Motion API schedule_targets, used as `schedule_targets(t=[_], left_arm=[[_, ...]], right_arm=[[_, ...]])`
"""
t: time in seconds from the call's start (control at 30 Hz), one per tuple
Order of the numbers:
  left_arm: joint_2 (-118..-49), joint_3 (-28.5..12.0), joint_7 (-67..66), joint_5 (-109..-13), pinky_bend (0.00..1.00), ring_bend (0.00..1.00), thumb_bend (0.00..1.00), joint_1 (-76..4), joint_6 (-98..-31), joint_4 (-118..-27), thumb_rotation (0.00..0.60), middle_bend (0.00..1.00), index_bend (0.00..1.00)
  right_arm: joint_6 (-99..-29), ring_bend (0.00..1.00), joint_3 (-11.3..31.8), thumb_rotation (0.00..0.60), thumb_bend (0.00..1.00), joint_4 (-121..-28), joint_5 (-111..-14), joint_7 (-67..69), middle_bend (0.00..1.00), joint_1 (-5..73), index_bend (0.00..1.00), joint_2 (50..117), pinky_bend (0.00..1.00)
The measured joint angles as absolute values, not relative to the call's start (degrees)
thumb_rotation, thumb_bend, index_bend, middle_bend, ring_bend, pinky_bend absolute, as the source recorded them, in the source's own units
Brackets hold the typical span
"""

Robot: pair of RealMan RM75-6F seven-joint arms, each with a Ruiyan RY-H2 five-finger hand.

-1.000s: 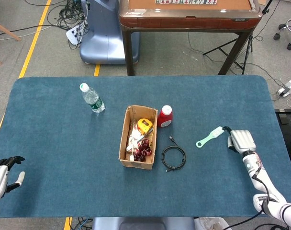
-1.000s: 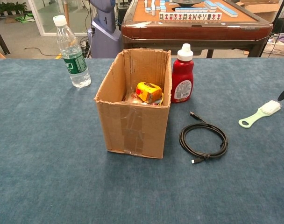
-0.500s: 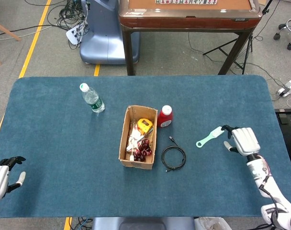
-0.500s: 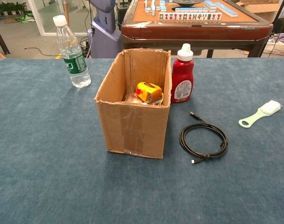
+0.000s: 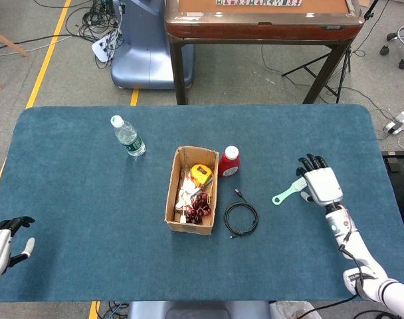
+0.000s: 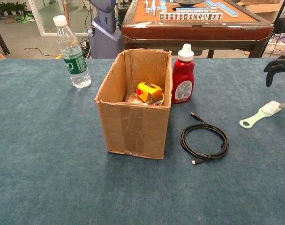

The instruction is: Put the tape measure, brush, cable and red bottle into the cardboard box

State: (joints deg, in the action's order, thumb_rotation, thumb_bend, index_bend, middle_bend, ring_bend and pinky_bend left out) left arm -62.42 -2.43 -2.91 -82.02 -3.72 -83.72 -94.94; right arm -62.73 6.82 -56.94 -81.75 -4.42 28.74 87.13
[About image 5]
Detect row of face-up mahjong tiles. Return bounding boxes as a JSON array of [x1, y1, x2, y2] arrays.
[[216, 0, 302, 7]]

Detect white power strip grey plugs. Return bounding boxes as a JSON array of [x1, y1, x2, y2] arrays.
[[383, 111, 404, 135]]

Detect white power strip with plugs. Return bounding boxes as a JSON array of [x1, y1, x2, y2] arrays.
[[91, 31, 123, 63]]

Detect black equipment case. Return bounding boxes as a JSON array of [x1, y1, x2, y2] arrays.
[[381, 150, 404, 249]]

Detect grey-blue robot torso base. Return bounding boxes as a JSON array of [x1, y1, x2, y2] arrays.
[[127, 300, 272, 319]]

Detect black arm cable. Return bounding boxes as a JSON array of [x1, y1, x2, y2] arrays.
[[294, 232, 365, 319]]

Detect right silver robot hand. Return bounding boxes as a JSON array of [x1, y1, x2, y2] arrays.
[[295, 153, 344, 207]]

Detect wooden easel leg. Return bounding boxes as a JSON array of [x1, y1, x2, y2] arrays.
[[0, 27, 30, 92]]

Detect dark red toy grapes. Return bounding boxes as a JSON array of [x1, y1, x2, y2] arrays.
[[185, 192, 213, 224]]

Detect yellow tape measure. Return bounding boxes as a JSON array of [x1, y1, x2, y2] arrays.
[[190, 163, 213, 187]]

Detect brown mahjong table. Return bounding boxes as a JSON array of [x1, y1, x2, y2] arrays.
[[163, 0, 365, 106]]

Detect white and red snack packet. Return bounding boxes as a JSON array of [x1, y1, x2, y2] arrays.
[[174, 169, 203, 215]]

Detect red bottle with white cap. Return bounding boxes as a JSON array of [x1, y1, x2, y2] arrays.
[[217, 145, 241, 178]]

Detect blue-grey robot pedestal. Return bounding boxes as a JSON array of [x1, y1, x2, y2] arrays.
[[110, 0, 195, 90]]

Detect open cardboard box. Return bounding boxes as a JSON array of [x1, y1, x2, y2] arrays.
[[164, 146, 220, 236]]

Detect mint green toothbrush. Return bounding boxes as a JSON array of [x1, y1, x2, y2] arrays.
[[271, 177, 308, 206]]

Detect blue felt table mat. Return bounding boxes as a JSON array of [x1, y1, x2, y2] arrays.
[[0, 104, 404, 303]]

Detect clear water bottle green label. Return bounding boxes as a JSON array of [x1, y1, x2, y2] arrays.
[[110, 114, 147, 158]]

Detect clear plastic bag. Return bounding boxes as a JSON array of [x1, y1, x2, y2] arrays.
[[270, 300, 319, 319]]

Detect black floor cable tangle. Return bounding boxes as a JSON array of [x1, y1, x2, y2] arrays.
[[34, 0, 125, 69]]

